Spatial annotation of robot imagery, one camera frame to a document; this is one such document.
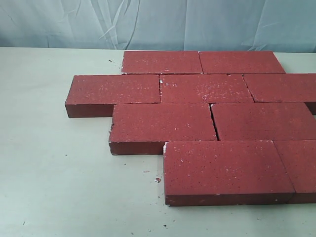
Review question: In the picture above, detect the front large red brick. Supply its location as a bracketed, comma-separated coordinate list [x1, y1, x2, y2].
[163, 140, 295, 206]

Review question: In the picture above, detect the second row right brick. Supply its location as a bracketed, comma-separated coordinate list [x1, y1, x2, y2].
[244, 74, 316, 102]

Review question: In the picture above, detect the third row red brick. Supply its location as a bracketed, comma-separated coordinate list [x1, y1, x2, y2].
[211, 102, 316, 141]

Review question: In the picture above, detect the pale wrinkled backdrop cloth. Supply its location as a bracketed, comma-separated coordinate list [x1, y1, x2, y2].
[0, 0, 316, 53]

